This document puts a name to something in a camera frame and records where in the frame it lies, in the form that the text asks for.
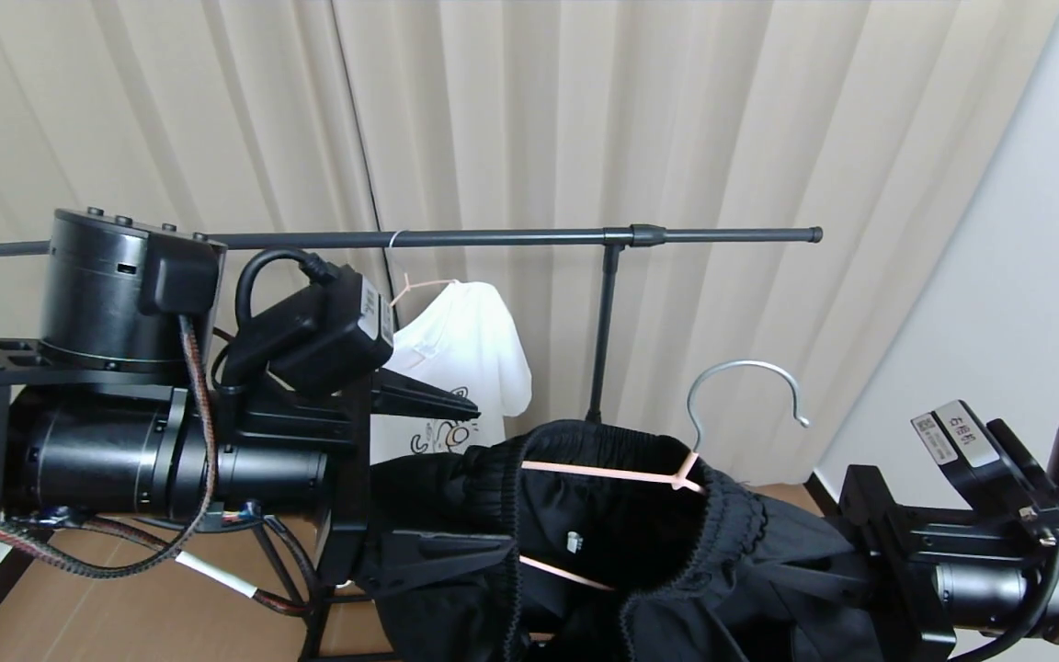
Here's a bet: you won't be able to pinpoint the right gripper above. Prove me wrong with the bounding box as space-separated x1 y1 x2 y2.
837 463 1059 662

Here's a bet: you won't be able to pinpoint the pink clothes hanger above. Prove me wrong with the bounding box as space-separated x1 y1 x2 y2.
518 360 812 592
387 230 460 319

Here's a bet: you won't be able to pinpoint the black clothes rack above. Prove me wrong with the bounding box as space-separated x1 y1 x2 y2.
0 223 825 662

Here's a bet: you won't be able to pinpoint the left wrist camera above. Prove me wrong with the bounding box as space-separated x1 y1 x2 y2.
215 265 398 420

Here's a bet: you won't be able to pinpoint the beige curtain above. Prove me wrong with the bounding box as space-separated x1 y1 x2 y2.
0 0 1059 490

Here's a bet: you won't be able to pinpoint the white printed t-shirt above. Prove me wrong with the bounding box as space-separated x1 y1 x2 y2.
369 280 534 466

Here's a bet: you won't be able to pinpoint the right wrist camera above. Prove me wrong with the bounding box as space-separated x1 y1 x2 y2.
897 399 1059 563

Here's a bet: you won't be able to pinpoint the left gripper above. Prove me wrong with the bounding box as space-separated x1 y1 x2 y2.
216 366 520 599

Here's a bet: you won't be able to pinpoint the black shorts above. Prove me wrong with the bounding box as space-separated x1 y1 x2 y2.
346 418 937 662

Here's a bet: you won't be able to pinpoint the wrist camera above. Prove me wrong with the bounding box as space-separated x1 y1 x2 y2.
215 265 398 420
897 399 1059 563

